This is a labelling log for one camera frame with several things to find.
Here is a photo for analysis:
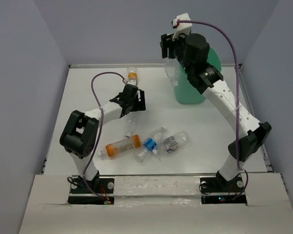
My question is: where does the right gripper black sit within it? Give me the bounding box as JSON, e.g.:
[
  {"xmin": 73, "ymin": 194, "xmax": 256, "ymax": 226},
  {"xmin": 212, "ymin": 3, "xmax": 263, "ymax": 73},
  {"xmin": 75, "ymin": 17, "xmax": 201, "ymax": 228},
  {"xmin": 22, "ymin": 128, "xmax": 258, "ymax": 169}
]
[{"xmin": 162, "ymin": 32, "xmax": 192, "ymax": 75}]

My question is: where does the clear bottle blue-ringed cap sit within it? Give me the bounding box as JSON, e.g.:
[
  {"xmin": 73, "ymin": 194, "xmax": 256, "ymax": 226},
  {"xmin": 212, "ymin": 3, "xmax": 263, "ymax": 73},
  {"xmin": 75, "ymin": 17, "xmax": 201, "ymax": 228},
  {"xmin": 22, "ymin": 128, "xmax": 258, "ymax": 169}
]
[{"xmin": 163, "ymin": 58, "xmax": 180, "ymax": 87}]

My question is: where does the clear bottle white cap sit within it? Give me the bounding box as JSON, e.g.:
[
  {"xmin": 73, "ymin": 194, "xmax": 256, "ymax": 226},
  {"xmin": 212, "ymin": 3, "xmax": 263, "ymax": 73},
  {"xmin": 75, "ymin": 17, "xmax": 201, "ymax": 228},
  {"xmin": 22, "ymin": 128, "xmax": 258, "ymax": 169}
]
[{"xmin": 125, "ymin": 115, "xmax": 140, "ymax": 138}]

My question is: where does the small bottle orange label yellow cap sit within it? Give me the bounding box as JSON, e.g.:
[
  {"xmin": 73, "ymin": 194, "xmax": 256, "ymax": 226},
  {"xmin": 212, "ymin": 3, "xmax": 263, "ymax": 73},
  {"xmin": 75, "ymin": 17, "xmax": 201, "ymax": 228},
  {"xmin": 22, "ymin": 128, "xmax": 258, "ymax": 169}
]
[{"xmin": 127, "ymin": 67, "xmax": 138, "ymax": 86}]

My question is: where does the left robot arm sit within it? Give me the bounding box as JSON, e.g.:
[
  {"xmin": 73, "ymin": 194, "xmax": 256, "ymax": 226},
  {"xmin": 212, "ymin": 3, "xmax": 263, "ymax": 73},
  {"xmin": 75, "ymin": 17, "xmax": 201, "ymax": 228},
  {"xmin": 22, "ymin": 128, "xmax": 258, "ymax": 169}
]
[{"xmin": 60, "ymin": 84, "xmax": 146, "ymax": 193}]

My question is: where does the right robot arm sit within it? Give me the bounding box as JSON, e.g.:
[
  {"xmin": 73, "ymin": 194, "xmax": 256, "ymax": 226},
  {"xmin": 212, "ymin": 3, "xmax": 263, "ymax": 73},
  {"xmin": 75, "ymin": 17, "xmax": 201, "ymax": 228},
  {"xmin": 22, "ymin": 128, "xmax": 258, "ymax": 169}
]
[{"xmin": 160, "ymin": 33, "xmax": 272, "ymax": 191}]

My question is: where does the green plastic bin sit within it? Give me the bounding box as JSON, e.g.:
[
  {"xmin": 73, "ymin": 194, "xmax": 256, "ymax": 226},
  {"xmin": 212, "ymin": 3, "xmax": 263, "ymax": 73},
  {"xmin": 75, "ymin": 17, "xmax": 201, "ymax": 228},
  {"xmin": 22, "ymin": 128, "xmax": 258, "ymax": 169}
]
[{"xmin": 172, "ymin": 48, "xmax": 222, "ymax": 104}]

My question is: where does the large orange label bottle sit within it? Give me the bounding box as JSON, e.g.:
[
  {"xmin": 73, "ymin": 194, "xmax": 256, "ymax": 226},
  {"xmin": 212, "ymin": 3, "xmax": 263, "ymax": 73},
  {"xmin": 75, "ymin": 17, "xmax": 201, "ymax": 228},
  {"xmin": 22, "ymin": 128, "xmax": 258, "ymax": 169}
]
[{"xmin": 98, "ymin": 135, "xmax": 142, "ymax": 159}]

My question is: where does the crushed bottle blue label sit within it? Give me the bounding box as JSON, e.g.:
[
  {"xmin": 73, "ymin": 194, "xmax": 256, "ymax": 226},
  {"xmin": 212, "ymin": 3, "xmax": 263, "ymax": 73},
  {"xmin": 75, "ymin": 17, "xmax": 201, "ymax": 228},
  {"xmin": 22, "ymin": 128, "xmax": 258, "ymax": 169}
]
[{"xmin": 135, "ymin": 127, "xmax": 166, "ymax": 163}]

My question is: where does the clear bottle white printed label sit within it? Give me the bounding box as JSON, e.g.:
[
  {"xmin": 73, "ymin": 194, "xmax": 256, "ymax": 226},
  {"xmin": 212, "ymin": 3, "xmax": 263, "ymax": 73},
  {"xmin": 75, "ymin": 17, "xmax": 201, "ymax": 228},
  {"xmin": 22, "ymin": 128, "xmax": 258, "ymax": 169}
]
[{"xmin": 153, "ymin": 131, "xmax": 189, "ymax": 156}]

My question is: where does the white foam strip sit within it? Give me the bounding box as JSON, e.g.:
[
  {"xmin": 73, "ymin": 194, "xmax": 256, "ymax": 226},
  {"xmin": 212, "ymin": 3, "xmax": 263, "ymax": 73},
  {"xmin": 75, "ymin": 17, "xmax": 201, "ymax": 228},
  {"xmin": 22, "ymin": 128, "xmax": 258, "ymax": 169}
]
[{"xmin": 113, "ymin": 176, "xmax": 201, "ymax": 196}]

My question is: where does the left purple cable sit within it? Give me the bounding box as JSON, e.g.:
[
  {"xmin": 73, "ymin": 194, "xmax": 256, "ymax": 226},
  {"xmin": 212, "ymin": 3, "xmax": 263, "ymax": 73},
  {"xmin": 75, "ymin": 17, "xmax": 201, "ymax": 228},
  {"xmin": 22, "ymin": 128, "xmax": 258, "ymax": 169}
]
[{"xmin": 82, "ymin": 71, "xmax": 126, "ymax": 203}]

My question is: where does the aluminium back rail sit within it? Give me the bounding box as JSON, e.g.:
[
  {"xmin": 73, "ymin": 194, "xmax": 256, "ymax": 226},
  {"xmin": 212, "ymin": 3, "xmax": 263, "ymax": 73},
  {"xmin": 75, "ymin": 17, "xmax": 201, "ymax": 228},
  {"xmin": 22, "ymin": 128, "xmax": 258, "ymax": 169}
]
[{"xmin": 68, "ymin": 63, "xmax": 242, "ymax": 69}]

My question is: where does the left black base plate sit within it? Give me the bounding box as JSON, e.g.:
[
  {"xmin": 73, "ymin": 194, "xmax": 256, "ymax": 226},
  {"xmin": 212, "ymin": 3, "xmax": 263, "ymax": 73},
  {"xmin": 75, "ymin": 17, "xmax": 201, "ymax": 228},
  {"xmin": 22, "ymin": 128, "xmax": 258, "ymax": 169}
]
[{"xmin": 67, "ymin": 176, "xmax": 115, "ymax": 205}]

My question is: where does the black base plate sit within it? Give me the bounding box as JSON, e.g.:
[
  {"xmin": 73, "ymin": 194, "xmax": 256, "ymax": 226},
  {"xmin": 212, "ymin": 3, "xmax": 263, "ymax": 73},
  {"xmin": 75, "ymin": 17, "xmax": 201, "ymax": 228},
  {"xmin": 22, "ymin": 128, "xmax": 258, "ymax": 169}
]
[
  {"xmin": 67, "ymin": 176, "xmax": 115, "ymax": 205},
  {"xmin": 198, "ymin": 176, "xmax": 247, "ymax": 205}
]

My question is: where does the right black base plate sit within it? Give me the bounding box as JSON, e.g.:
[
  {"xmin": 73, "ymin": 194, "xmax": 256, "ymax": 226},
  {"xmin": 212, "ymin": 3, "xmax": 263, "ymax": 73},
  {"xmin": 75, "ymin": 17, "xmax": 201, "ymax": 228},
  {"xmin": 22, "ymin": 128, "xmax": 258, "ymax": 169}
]
[{"xmin": 198, "ymin": 176, "xmax": 247, "ymax": 205}]

